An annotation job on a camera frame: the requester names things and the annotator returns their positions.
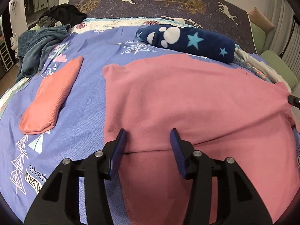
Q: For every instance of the folded floral cloth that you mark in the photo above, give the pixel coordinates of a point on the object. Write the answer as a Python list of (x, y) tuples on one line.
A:
[(242, 63)]

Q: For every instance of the teal blanket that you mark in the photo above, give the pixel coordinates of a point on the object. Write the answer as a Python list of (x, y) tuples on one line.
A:
[(34, 48)]

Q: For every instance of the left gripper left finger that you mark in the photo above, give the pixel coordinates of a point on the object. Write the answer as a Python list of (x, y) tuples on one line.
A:
[(58, 200)]

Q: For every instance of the black clothes pile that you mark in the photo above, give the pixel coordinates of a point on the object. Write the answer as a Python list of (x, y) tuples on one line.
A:
[(64, 13)]

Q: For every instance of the green pillow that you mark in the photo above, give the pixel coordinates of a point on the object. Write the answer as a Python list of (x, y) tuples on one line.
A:
[(259, 37), (280, 67)]

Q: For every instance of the grey curtain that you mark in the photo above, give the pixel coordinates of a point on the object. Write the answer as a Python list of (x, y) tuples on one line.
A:
[(284, 39)]

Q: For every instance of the blue printed bed sheet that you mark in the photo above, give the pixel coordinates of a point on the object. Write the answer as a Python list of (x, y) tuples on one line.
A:
[(28, 160)]

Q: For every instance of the tan pillow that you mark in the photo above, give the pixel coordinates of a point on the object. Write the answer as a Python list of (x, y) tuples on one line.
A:
[(260, 20)]

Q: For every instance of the white quilt strip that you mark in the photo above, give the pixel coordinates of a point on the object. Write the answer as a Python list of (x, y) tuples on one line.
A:
[(99, 25)]

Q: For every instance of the green pillow back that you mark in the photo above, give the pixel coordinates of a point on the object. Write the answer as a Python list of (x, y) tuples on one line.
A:
[(259, 37)]

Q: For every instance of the folded white grey garment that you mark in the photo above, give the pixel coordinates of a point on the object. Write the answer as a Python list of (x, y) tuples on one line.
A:
[(264, 68)]

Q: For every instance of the green pillow front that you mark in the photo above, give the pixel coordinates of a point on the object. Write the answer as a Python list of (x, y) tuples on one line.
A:
[(280, 67)]

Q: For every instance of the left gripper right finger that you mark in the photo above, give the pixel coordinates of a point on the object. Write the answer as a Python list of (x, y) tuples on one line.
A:
[(238, 202)]

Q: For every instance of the dark deer pattern headboard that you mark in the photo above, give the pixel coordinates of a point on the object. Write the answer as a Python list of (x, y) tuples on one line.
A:
[(218, 16)]

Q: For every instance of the white shelf rack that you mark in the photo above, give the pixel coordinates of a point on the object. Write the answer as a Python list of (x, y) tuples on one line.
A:
[(5, 57)]

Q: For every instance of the folded salmon garment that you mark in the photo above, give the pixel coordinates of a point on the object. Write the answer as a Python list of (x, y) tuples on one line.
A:
[(42, 113)]

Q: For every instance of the pink long sleeve shirt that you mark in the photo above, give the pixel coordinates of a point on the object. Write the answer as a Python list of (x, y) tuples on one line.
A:
[(223, 112)]

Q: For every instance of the navy star fleece blanket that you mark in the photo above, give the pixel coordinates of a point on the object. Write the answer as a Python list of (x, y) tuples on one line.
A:
[(190, 40)]

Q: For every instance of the white cat figurine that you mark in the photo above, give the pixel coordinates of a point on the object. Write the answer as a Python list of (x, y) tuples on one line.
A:
[(14, 42)]

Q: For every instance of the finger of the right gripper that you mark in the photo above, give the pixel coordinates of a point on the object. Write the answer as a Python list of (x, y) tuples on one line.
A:
[(294, 101)]

